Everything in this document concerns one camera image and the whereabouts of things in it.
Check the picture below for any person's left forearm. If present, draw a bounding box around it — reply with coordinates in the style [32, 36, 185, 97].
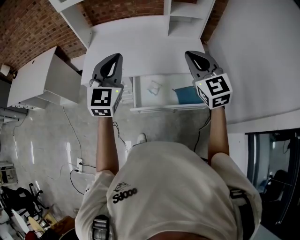
[96, 116, 119, 175]

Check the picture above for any white socket strip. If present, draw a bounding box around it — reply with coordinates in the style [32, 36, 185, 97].
[11, 104, 38, 111]

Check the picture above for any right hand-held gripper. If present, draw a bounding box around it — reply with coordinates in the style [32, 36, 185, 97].
[184, 50, 233, 110]

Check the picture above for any clear plastic bag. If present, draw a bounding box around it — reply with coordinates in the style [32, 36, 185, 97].
[146, 79, 164, 97]

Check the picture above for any small white wall box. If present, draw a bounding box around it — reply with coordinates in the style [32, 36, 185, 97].
[0, 64, 18, 79]

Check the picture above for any blue flat pad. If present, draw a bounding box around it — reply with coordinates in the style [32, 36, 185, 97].
[172, 85, 204, 105]

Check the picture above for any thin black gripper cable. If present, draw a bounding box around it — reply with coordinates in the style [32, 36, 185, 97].
[112, 121, 130, 153]

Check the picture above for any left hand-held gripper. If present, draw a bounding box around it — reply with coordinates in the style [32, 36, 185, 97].
[87, 53, 124, 117]

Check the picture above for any black framed glass door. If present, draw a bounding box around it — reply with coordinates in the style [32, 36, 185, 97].
[245, 128, 300, 226]

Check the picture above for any black looped floor cable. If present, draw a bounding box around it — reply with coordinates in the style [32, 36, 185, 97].
[69, 168, 97, 195]

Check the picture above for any white desk with hutch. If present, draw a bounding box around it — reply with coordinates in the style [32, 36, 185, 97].
[48, 0, 216, 113]

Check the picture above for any white floor cable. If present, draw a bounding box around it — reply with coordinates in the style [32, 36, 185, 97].
[61, 106, 83, 160]

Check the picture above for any grey black harness strap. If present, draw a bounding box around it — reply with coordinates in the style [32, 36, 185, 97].
[229, 187, 255, 238]
[92, 214, 111, 240]

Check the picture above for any black office chair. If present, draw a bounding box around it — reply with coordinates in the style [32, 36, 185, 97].
[1, 182, 50, 219]

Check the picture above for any white side cabinet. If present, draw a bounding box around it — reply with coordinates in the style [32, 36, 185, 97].
[7, 46, 83, 110]

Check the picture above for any person's white t-shirt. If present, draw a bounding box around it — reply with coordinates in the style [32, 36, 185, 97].
[75, 140, 263, 240]

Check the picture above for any person's right forearm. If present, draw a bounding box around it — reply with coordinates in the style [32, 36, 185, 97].
[207, 106, 230, 164]

